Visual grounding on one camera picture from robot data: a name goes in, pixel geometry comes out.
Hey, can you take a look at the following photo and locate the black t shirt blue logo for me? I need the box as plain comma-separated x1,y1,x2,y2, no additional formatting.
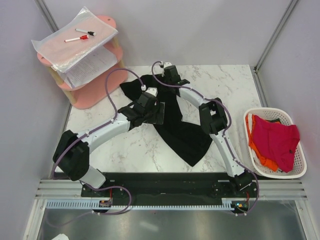
119,73,213,168

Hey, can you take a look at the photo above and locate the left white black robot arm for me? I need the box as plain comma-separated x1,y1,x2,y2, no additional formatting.
53,87,165,197

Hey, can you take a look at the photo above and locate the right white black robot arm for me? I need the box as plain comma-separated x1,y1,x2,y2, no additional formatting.
159,62,252,197

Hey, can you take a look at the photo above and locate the printed paper stack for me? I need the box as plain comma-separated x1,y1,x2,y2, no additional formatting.
57,46,118,89

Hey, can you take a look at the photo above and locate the pink three tier shelf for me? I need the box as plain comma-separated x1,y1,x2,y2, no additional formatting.
37,15,128,110

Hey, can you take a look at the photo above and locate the purple pen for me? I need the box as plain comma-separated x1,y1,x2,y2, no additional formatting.
65,76,74,89

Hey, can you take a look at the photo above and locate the black cap whiteboard marker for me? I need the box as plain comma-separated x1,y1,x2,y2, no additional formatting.
75,28,97,37

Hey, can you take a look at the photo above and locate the red cap whiteboard marker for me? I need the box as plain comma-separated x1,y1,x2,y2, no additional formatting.
64,34,89,43

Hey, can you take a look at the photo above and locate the plastic sleeve with pink paper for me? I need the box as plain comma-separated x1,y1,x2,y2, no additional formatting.
31,7,118,73

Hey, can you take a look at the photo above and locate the dark green t shirt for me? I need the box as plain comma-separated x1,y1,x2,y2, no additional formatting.
268,118,281,124

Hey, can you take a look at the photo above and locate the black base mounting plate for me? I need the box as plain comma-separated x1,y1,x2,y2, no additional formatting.
80,172,258,207

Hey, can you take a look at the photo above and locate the magenta t shirt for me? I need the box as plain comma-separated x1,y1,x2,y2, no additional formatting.
252,115,300,173

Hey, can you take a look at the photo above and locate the orange t shirt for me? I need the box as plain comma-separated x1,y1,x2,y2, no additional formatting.
245,113,278,172

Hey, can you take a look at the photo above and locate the white paper scrap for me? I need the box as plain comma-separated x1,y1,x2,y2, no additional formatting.
51,233,69,240

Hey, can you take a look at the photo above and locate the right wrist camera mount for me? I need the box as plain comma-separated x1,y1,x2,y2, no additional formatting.
159,61,172,69

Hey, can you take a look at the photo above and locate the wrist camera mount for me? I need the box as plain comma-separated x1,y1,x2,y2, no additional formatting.
145,87,158,97
159,61,172,69

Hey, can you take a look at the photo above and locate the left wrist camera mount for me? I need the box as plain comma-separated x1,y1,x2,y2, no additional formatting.
145,87,158,97

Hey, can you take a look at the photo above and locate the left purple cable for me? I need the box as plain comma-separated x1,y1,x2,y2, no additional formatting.
44,67,147,228

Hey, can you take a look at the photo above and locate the white slotted cable duct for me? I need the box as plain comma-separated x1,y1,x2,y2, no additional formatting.
45,199,246,211

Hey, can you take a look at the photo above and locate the aluminium frame rail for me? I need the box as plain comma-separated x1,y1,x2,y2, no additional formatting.
35,180,307,200

